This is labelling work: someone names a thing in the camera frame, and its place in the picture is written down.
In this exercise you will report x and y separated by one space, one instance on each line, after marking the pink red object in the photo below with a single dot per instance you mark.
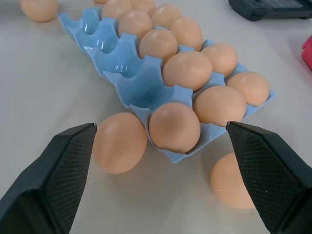
307 52

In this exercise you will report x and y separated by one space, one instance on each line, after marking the dark grey device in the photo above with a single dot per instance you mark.
270 8

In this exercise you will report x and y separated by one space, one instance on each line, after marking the tan plastic egg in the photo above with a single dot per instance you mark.
39 8
219 104
174 126
220 57
251 86
145 5
119 143
135 23
167 13
187 69
186 30
115 8
229 182
101 1
158 44

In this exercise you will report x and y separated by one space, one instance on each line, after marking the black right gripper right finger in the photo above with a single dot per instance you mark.
273 175

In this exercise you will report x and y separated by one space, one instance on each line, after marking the blue plastic egg tray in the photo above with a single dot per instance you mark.
148 80

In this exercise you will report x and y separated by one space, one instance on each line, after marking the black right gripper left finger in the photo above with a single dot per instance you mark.
48 185

